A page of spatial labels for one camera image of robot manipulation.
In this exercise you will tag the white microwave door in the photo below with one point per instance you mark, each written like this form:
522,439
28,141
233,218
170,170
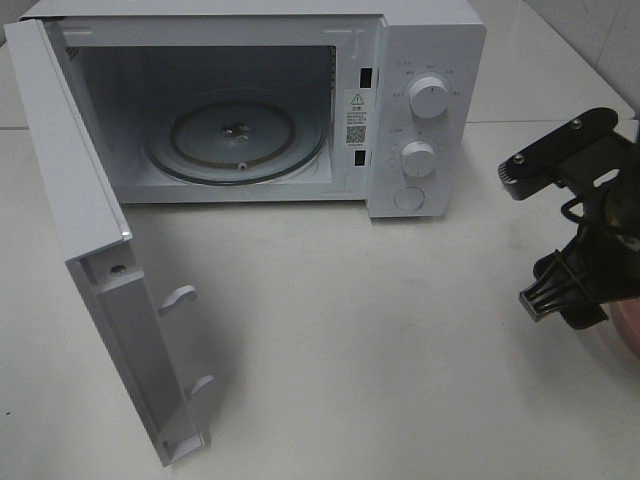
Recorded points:
96,239

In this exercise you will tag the white microwave oven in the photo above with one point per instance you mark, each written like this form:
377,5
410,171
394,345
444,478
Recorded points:
150,102

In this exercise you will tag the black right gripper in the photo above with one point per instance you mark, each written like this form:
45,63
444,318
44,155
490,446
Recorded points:
600,265

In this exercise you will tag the round white door button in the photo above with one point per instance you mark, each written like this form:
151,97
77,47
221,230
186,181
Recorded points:
409,199

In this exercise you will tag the white microwave knob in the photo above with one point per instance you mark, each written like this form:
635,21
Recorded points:
429,96
418,159

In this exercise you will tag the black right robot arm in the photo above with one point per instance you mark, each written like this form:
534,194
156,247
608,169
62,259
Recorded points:
600,264

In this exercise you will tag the glass microwave turntable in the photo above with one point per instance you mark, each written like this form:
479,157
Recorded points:
235,142

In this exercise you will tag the pink round plate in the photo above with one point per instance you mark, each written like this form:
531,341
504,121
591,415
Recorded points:
626,319

